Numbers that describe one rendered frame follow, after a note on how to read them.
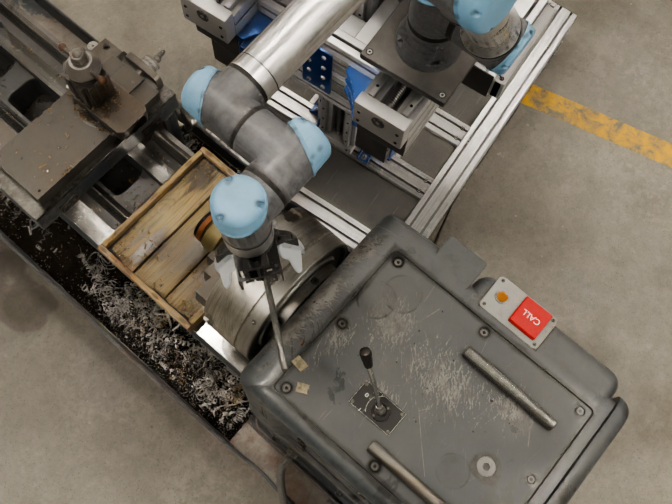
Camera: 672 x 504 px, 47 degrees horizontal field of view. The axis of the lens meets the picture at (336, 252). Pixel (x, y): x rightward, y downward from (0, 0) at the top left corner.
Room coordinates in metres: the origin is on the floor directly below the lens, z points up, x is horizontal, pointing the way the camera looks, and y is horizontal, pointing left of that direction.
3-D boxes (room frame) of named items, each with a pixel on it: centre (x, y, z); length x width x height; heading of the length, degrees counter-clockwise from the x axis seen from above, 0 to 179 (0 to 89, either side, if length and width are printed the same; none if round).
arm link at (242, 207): (0.39, 0.13, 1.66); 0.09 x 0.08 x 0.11; 146
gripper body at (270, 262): (0.39, 0.13, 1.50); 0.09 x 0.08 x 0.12; 19
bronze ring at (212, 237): (0.55, 0.25, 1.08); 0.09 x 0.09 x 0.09; 56
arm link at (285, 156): (0.48, 0.09, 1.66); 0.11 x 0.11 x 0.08; 56
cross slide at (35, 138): (0.85, 0.65, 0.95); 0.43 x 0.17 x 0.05; 146
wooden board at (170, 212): (0.61, 0.34, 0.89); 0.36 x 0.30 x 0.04; 146
